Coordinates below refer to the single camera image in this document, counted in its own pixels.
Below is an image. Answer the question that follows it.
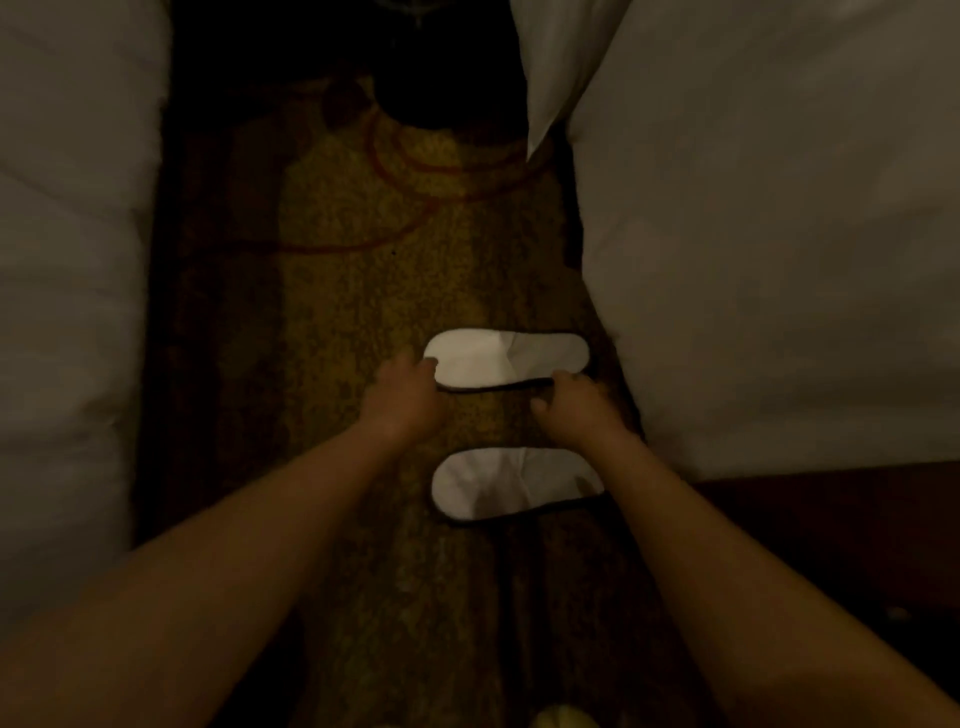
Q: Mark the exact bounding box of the person's left hand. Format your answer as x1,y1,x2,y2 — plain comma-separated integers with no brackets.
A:
358,352,445,449

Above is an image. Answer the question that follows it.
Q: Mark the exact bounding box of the person's right hand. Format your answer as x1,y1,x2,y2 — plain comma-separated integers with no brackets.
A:
529,369,644,460

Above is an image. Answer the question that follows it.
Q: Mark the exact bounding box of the white slipper grey trim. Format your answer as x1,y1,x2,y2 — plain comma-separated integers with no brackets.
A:
429,446,607,524
422,327,592,394

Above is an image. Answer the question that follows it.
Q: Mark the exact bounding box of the person's right forearm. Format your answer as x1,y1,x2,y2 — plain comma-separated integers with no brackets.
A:
592,438,960,728

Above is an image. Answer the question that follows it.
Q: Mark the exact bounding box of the person's left forearm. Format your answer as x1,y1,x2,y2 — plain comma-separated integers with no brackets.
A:
0,427,421,728

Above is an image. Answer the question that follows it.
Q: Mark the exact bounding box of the white bed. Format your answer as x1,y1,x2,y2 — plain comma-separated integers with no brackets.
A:
0,0,174,639
509,0,960,485

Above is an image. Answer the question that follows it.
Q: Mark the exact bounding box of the person's right yellow shoe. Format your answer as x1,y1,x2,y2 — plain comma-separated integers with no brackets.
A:
532,704,601,728

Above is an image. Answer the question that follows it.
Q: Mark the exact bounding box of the dark round trash can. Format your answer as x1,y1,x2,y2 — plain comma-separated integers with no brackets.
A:
371,0,519,129

